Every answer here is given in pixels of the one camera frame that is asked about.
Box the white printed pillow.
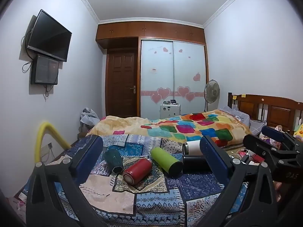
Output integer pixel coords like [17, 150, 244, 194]
[219, 106, 251, 126]

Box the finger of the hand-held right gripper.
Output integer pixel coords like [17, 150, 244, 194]
[243, 134, 303, 171]
[261, 125, 303, 151]

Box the wooden wardrobe with sliding doors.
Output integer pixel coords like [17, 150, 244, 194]
[96, 21, 209, 119]

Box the white box appliance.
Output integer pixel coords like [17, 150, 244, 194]
[159, 100, 182, 119]

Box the black thermos cup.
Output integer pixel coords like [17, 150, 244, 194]
[182, 154, 212, 174]

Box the grey checked pillow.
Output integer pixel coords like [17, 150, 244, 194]
[248, 119, 267, 136]

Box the dark green faceted cup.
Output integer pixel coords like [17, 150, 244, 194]
[104, 148, 124, 174]

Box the small black wall monitor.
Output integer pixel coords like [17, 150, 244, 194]
[30, 54, 59, 86]

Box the patchwork bed sheet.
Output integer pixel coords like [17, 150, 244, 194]
[14, 134, 250, 227]

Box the white wall socket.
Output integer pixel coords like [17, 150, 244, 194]
[41, 142, 54, 157]

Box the yellow plush toy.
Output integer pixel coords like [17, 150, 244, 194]
[293, 119, 303, 138]

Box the grey clothes pile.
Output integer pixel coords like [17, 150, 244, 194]
[80, 107, 100, 133]

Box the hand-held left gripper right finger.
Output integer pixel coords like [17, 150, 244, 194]
[200, 136, 278, 227]

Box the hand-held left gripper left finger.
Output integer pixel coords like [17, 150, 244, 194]
[26, 134, 104, 227]

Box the green thermos cup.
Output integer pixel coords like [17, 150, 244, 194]
[150, 147, 184, 177]

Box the brown wooden door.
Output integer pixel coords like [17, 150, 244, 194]
[106, 49, 138, 118]

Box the wall-mounted black television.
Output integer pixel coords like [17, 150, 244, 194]
[27, 9, 73, 62]

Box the red thermos cup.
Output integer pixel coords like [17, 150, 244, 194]
[122, 158, 153, 186]

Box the black television cable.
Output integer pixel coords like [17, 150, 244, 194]
[21, 28, 34, 73]

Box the wooden bed headboard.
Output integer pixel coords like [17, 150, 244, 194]
[227, 92, 303, 133]

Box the pink cloth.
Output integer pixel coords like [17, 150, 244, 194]
[259, 126, 284, 150]

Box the red packet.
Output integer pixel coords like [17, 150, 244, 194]
[251, 153, 265, 164]

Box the white thermos cup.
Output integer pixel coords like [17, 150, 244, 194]
[182, 140, 202, 156]

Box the standing electric fan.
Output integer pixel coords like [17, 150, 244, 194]
[204, 79, 220, 113]

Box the colourful checked blanket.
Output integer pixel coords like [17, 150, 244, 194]
[86, 109, 253, 147]

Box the yellow foam tube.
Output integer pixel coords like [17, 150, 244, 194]
[35, 121, 72, 164]

